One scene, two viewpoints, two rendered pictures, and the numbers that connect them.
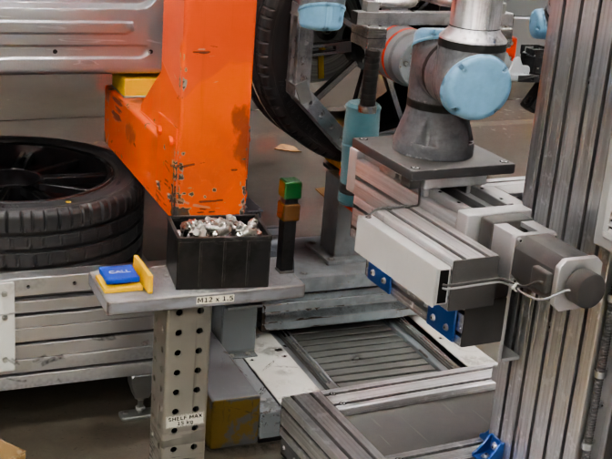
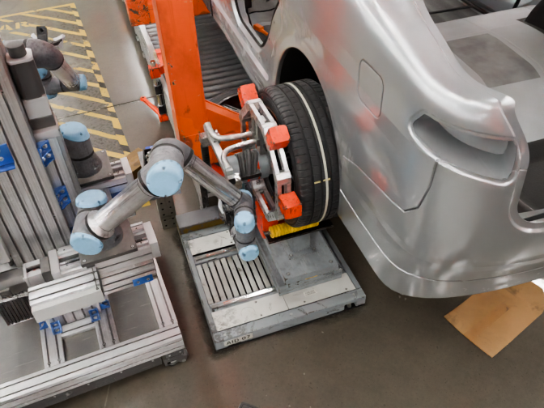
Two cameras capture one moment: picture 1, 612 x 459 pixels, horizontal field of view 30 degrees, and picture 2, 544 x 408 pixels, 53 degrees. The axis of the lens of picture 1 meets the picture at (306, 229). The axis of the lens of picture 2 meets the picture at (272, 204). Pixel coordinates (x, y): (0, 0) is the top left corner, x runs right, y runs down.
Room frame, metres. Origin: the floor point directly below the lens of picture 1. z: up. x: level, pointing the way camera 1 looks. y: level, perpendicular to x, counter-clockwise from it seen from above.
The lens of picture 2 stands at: (3.16, -2.13, 2.41)
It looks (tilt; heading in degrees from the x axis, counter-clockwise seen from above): 43 degrees down; 96
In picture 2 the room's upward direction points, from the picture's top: 2 degrees counter-clockwise
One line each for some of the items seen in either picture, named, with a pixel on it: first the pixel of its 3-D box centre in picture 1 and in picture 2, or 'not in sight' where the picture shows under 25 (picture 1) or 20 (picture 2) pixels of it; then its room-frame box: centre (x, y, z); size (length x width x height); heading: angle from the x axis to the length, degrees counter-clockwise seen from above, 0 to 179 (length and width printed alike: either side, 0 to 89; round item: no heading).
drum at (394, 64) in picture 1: (403, 54); (248, 165); (2.84, -0.21, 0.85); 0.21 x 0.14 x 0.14; 24
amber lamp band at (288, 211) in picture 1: (288, 210); not in sight; (2.33, 0.04, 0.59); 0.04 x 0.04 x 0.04; 24
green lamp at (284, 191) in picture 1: (290, 188); not in sight; (2.33, 0.04, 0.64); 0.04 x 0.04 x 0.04; 24
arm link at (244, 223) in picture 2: not in sight; (244, 223); (2.89, -0.68, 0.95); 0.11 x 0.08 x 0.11; 99
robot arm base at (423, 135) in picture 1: (435, 124); (82, 159); (2.07, -0.22, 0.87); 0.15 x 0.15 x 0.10
